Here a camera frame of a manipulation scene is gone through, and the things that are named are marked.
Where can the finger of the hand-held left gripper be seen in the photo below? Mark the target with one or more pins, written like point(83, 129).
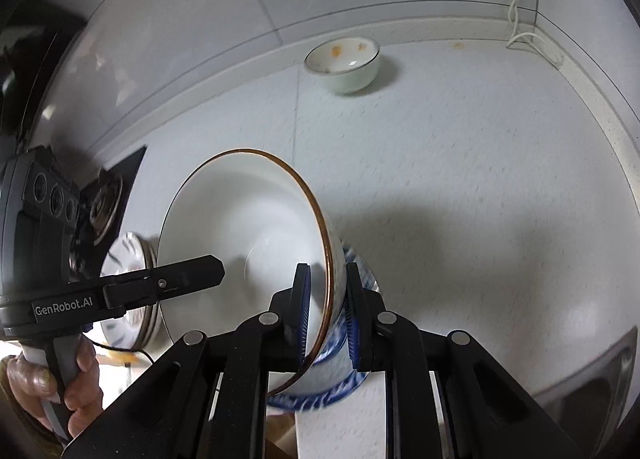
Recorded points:
point(170, 279)

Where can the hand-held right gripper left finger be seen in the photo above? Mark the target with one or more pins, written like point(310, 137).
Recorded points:
point(305, 329)

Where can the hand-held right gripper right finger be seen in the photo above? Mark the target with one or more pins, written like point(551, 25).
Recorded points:
point(352, 334)

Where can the striped white plate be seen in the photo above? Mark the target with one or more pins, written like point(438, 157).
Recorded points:
point(120, 259)

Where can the blue patterned bowl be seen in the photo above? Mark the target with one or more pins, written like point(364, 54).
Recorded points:
point(330, 391)

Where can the white bowl with brown rim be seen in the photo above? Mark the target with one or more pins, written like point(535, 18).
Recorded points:
point(240, 219)

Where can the person's left hand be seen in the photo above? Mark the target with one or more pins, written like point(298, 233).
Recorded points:
point(87, 389)

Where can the bare gas burner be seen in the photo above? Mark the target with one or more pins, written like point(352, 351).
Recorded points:
point(106, 211)

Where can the black gas stove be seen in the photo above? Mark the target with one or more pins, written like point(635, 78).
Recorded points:
point(127, 166)

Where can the white bowl with yellow print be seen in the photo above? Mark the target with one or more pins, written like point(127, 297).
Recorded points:
point(345, 79)

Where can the steel sink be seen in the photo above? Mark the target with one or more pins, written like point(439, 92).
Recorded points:
point(600, 389)

